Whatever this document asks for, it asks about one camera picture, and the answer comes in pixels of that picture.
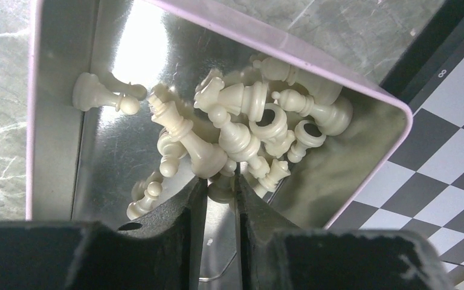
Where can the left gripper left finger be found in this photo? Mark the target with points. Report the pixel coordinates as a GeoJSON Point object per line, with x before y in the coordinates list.
{"type": "Point", "coordinates": [160, 250]}

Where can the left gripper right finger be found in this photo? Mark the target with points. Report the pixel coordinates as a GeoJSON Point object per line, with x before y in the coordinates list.
{"type": "Point", "coordinates": [274, 253]}

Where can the silver tin with white pieces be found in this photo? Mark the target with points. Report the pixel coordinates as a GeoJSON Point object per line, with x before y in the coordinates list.
{"type": "Point", "coordinates": [109, 167]}

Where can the black white chess board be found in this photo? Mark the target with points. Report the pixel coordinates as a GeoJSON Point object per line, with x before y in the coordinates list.
{"type": "Point", "coordinates": [421, 186]}

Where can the white queen in tin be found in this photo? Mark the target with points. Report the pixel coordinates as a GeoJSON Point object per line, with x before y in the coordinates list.
{"type": "Point", "coordinates": [207, 159]}

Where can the white bishop in tin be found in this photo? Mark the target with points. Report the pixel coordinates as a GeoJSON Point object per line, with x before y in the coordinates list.
{"type": "Point", "coordinates": [238, 142]}

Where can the white piece hollow base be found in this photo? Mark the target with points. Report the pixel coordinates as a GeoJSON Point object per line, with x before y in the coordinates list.
{"type": "Point", "coordinates": [307, 136]}

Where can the white bishop near rim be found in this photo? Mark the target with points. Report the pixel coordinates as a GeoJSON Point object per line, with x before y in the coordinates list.
{"type": "Point", "coordinates": [331, 120]}

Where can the white pawn in tin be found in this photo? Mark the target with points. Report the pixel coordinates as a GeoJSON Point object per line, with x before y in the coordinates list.
{"type": "Point", "coordinates": [89, 93]}

